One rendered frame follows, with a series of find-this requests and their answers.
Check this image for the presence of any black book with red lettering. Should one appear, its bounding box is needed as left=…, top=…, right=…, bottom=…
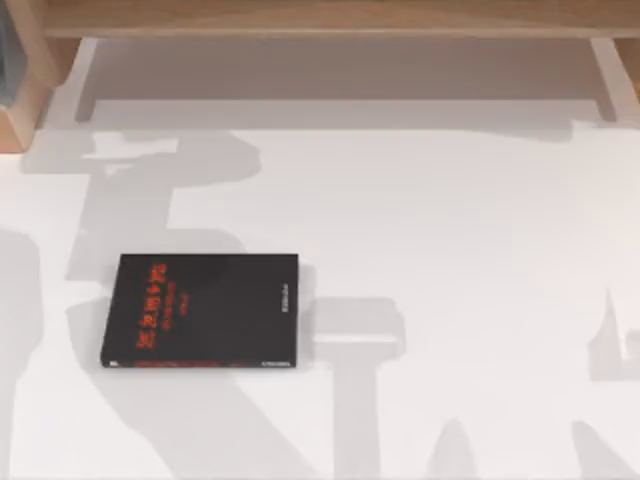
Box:
left=99, top=252, right=300, bottom=370

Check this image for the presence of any wooden shelf unit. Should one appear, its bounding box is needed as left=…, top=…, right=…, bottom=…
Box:
left=0, top=0, right=640, bottom=154

